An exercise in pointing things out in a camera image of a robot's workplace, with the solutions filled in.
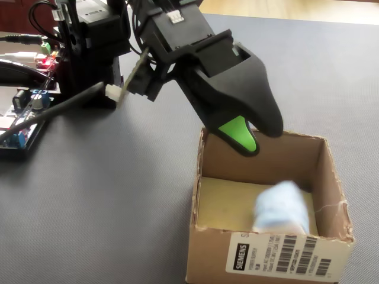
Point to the dark grey textured mat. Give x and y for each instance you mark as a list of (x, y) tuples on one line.
[(89, 207)]

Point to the open cardboard box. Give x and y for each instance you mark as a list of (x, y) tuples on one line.
[(213, 251)]

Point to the blue circuit board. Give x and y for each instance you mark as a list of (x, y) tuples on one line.
[(38, 99)]

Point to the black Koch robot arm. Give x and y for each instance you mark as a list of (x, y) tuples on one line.
[(89, 35)]

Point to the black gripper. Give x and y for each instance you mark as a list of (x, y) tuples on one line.
[(216, 56)]

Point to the small wrist camera board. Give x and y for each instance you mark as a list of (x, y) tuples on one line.
[(142, 83)]

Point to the circuit board with green terminal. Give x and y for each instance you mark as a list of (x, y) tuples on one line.
[(44, 60)]

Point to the light blue block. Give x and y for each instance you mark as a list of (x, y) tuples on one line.
[(281, 207)]

